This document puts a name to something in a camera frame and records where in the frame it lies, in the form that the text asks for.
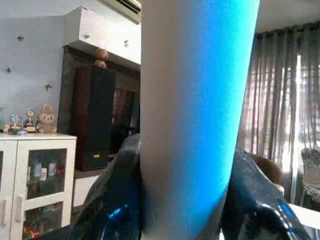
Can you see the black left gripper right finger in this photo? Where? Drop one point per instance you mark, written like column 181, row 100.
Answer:
column 260, row 205

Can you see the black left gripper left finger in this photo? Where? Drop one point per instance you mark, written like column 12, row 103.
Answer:
column 110, row 200

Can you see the white plastic table leg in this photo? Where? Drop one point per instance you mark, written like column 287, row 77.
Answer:
column 200, row 125

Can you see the brown armchair back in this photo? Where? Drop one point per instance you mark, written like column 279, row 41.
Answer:
column 270, row 170

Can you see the grey patterned chair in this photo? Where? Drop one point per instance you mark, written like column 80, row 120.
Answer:
column 311, row 175

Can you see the white glass door cabinet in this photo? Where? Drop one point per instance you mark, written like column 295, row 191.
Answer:
column 35, row 190

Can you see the dark wooden display cabinet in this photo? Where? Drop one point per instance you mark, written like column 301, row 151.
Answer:
column 95, row 120

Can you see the beige plush bunny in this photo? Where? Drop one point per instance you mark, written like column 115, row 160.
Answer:
column 47, row 120

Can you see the small gold trophy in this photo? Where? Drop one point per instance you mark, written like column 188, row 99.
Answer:
column 15, row 124
column 31, row 120

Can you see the grey pleated curtain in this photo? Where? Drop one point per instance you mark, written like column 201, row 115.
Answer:
column 280, row 90

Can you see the brown teddy bear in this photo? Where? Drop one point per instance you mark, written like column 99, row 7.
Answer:
column 101, row 57

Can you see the white wall cupboard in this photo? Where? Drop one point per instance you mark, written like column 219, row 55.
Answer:
column 100, row 35

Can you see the white wall air conditioner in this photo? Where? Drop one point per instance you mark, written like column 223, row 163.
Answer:
column 125, row 7

